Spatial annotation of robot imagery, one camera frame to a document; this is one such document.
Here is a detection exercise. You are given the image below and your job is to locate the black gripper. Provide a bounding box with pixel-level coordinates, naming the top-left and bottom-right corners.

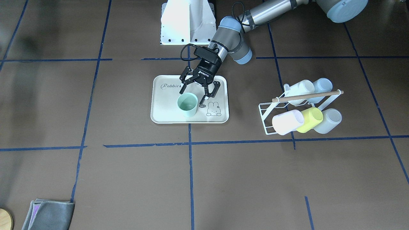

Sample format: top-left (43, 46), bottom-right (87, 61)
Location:
top-left (179, 56), bottom-right (222, 108)

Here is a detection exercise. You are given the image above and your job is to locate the green cup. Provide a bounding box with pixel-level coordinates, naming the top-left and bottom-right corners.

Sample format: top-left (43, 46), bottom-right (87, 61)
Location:
top-left (177, 93), bottom-right (199, 118)

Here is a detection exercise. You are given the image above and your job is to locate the cream rabbit tray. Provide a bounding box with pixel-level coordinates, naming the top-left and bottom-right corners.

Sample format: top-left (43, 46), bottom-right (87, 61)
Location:
top-left (150, 75), bottom-right (230, 124)

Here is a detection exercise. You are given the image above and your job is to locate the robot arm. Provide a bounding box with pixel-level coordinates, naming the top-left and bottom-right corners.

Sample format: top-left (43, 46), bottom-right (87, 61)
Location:
top-left (179, 0), bottom-right (310, 106)

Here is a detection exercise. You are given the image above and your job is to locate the white cup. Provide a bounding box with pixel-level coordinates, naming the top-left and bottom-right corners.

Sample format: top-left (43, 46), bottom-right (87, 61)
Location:
top-left (285, 80), bottom-right (315, 97)

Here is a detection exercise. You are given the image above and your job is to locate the yellow cup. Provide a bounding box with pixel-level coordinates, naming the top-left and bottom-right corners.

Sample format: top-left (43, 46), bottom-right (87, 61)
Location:
top-left (296, 107), bottom-right (323, 133)

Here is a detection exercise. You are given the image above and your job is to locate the light blue cup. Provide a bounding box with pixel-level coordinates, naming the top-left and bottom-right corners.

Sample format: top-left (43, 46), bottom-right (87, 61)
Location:
top-left (308, 78), bottom-right (333, 104)

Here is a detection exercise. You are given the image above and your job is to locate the grey cup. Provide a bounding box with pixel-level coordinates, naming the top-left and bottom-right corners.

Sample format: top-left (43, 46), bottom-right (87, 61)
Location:
top-left (313, 109), bottom-right (342, 134)

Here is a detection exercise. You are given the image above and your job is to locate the grey folded cloth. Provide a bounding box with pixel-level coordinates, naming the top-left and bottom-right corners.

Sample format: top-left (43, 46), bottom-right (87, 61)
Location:
top-left (22, 198), bottom-right (75, 230)

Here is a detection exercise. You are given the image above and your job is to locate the wooden mug tree stand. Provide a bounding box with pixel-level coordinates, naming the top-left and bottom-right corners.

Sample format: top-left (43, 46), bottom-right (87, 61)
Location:
top-left (0, 208), bottom-right (14, 230)

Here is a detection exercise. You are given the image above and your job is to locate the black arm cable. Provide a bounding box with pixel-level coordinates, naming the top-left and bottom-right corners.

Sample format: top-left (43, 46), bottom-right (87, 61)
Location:
top-left (180, 44), bottom-right (205, 62)

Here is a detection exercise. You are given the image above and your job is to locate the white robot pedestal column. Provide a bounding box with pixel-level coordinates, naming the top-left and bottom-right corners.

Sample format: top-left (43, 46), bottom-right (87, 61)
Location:
top-left (160, 0), bottom-right (216, 45)

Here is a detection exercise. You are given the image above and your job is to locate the white wire cup rack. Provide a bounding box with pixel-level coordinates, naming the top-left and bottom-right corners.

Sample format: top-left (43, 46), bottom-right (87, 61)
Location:
top-left (258, 84), bottom-right (344, 135)

